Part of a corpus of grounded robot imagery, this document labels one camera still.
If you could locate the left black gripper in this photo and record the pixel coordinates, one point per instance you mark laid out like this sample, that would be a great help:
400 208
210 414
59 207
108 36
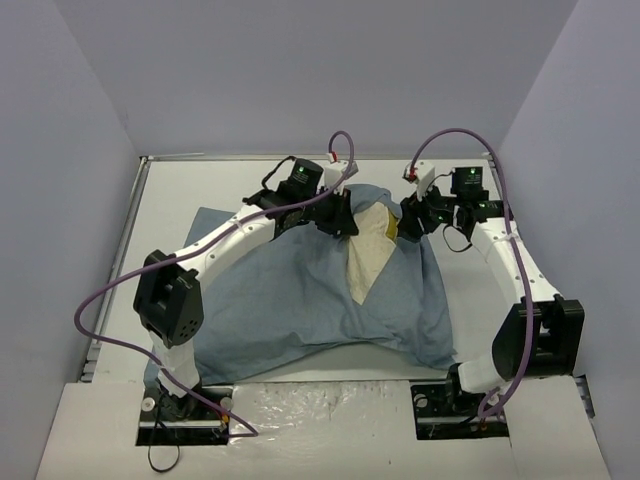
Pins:
338 214

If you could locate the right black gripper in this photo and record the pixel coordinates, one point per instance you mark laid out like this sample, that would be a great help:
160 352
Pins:
414 216

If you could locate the white pillow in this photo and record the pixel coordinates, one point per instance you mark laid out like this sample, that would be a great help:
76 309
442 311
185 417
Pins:
370 250

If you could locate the striped pillowcase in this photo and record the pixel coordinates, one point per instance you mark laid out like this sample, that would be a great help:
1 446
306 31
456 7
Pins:
289 299

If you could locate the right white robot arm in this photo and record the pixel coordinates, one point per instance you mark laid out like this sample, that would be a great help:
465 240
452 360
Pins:
541 333

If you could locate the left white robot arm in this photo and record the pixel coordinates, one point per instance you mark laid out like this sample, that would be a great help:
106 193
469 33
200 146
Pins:
169 295

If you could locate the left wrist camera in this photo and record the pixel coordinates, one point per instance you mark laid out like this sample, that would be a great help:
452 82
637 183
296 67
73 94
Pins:
337 171

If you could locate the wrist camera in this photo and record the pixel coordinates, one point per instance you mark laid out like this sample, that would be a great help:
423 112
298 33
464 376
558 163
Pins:
337 171
421 174

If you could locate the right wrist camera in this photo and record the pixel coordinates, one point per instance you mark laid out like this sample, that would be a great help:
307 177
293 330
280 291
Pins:
421 174

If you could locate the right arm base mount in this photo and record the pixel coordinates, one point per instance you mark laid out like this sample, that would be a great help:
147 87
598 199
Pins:
439 418

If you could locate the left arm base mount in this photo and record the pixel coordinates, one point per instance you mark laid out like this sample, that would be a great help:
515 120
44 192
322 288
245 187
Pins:
168 421

